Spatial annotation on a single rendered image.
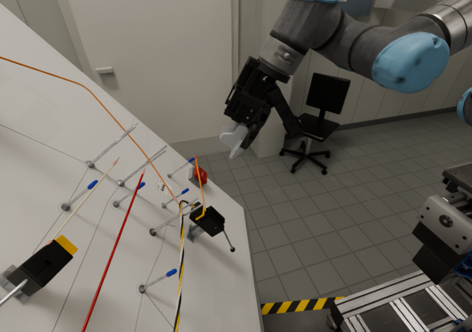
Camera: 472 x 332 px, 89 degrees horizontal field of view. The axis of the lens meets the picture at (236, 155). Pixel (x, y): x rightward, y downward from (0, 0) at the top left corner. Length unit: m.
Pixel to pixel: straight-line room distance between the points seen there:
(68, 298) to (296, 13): 0.54
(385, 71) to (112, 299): 0.53
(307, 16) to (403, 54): 0.15
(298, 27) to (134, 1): 1.92
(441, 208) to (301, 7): 0.66
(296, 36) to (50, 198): 0.48
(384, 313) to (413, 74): 1.44
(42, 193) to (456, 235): 0.94
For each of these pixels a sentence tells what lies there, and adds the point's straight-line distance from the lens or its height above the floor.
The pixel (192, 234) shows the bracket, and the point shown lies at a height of 1.10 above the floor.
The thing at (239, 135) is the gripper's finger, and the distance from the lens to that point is 0.50.
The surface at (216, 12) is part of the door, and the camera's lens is 2.35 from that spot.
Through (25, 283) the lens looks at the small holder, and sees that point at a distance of 0.37.
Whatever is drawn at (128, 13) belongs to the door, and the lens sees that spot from 2.29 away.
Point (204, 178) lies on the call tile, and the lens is 0.79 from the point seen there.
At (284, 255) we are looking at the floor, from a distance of 1.94.
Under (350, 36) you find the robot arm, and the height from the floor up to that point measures 1.55.
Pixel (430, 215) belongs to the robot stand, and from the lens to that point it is 0.91.
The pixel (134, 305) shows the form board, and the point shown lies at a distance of 0.50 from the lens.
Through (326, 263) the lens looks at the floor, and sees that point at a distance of 1.98.
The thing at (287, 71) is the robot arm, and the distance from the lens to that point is 0.46.
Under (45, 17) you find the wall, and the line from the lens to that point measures 2.46.
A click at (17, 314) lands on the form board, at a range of 0.43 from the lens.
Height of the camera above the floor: 1.62
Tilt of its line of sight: 35 degrees down
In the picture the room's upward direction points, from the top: straight up
